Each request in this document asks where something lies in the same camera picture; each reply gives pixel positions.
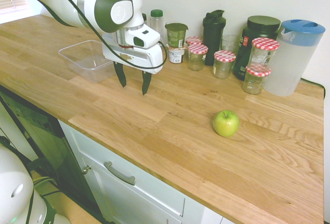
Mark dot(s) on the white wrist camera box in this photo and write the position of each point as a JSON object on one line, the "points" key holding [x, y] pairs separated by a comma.
{"points": [[147, 37]]}

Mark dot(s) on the translucent pitcher blue lid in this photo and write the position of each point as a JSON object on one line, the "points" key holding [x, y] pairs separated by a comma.
{"points": [[291, 59]]}

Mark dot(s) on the black protein powder tub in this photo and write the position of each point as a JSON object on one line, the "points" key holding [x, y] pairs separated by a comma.
{"points": [[257, 28]]}

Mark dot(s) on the glass jar red checkered lid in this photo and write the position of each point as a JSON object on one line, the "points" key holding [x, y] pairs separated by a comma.
{"points": [[254, 82], [194, 40], [197, 58], [223, 65]]}

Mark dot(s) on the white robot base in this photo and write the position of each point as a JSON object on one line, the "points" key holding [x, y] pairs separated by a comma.
{"points": [[15, 190]]}

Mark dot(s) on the green yogurt cup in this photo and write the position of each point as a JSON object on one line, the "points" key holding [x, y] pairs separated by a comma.
{"points": [[176, 34]]}

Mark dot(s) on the clear bottle dark cap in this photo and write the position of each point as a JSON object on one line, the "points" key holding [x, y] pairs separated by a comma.
{"points": [[144, 18]]}

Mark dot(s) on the black appliance door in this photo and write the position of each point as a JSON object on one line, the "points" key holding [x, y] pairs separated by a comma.
{"points": [[51, 144]]}

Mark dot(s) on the clear drinking glass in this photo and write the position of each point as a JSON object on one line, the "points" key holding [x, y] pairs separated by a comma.
{"points": [[230, 43]]}

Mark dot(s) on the white yogurt cup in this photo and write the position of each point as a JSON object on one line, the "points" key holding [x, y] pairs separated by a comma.
{"points": [[176, 54]]}

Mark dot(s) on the black shaker bottle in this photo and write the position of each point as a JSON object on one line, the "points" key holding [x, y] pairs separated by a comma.
{"points": [[213, 36]]}

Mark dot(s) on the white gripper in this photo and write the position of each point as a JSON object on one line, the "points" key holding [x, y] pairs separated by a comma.
{"points": [[144, 60]]}

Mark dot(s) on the metal cabinet knob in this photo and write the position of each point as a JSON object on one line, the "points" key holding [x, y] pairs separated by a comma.
{"points": [[86, 169]]}

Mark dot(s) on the white drawer front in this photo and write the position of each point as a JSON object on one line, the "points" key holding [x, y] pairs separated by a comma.
{"points": [[144, 195]]}

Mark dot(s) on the tall jar red checkered lid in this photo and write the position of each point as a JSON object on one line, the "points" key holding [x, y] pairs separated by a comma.
{"points": [[263, 55]]}

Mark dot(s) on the green apple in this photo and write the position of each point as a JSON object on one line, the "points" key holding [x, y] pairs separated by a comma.
{"points": [[225, 123]]}

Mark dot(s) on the clear bottle green cap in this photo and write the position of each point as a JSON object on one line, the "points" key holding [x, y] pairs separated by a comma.
{"points": [[156, 25]]}

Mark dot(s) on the clear plastic container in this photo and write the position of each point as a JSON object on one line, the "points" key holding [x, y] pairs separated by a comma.
{"points": [[85, 61]]}

